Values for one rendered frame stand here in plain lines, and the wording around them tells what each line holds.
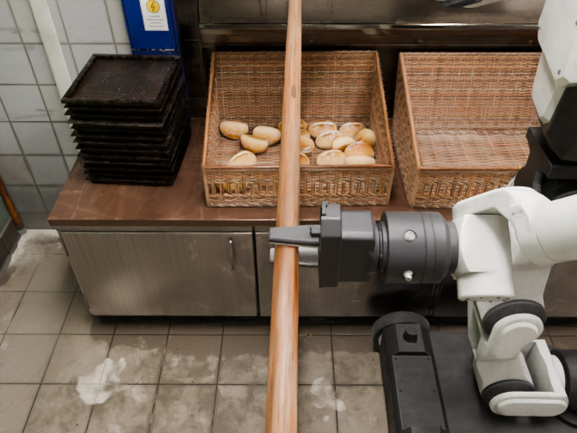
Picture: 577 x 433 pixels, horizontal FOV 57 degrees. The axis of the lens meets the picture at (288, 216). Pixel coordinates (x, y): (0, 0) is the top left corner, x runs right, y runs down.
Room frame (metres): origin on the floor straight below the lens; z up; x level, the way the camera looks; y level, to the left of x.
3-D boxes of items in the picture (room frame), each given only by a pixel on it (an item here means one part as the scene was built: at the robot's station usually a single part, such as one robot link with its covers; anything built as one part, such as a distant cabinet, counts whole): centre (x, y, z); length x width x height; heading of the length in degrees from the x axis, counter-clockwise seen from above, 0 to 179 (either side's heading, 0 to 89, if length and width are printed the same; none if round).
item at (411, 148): (1.43, -0.64, 0.72); 0.56 x 0.49 x 0.28; 90
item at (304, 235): (0.46, -0.01, 1.20); 0.06 x 0.03 x 0.02; 89
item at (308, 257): (0.46, -0.01, 1.16); 0.06 x 0.03 x 0.02; 89
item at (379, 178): (1.44, -0.02, 0.72); 0.56 x 0.49 x 0.28; 91
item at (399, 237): (0.46, -0.10, 1.18); 0.12 x 0.10 x 0.13; 89
